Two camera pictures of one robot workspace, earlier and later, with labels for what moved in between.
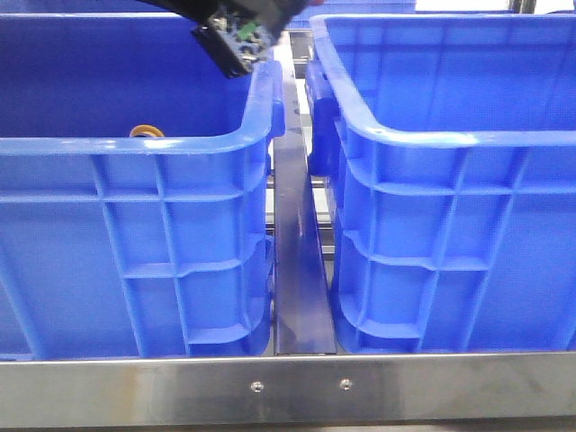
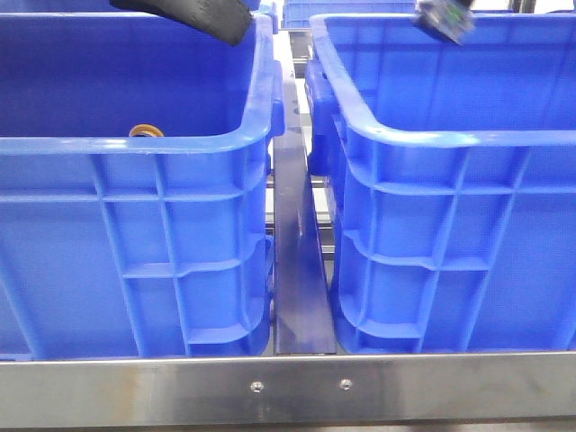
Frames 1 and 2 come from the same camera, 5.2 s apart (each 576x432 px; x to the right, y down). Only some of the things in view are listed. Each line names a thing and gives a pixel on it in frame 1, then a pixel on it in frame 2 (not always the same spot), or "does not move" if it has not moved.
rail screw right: x=345 y=383 does not move
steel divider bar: x=301 y=319 does not move
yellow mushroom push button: x=146 y=130 does not move
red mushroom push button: x=247 y=39 to x=453 y=18
